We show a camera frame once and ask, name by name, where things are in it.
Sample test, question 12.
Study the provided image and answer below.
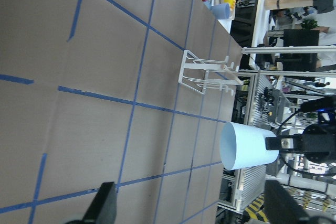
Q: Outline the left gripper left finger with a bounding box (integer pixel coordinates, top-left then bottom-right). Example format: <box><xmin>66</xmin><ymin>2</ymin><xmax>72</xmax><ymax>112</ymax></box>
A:
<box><xmin>83</xmin><ymin>182</ymin><xmax>116</xmax><ymax>224</ymax></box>

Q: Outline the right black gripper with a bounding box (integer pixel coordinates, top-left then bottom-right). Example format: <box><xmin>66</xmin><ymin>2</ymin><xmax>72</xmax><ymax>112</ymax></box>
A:
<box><xmin>265</xmin><ymin>124</ymin><xmax>335</xmax><ymax>164</ymax></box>

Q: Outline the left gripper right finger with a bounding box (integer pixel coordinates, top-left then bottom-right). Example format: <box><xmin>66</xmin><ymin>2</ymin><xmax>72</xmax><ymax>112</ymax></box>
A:
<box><xmin>264</xmin><ymin>180</ymin><xmax>315</xmax><ymax>224</ymax></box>

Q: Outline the light blue plastic cup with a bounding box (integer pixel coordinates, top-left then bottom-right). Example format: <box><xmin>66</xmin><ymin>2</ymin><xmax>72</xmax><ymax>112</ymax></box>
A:
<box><xmin>219</xmin><ymin>122</ymin><xmax>279</xmax><ymax>170</ymax></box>

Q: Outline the blue cup on desk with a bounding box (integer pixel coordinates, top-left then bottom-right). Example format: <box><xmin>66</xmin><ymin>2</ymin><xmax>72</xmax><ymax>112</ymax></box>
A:
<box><xmin>211</xmin><ymin>3</ymin><xmax>231</xmax><ymax>19</ymax></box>

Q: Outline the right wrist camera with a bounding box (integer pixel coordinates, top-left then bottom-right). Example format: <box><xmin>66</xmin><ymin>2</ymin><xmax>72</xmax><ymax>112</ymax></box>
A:
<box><xmin>300</xmin><ymin>95</ymin><xmax>335</xmax><ymax>122</ymax></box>

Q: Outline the white wire cup rack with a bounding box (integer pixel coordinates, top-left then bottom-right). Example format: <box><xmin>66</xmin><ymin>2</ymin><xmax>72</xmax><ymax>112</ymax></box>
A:
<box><xmin>178</xmin><ymin>49</ymin><xmax>244</xmax><ymax>95</ymax></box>

